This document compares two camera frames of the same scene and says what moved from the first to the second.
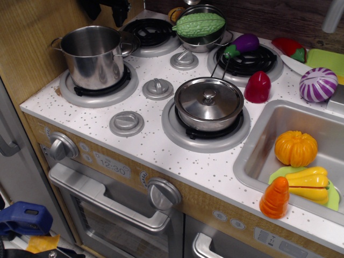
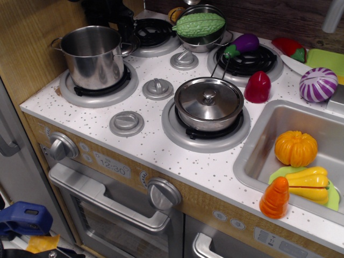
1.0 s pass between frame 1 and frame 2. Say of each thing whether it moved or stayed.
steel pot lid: stayed
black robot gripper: moved
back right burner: stayed
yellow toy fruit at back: stayed
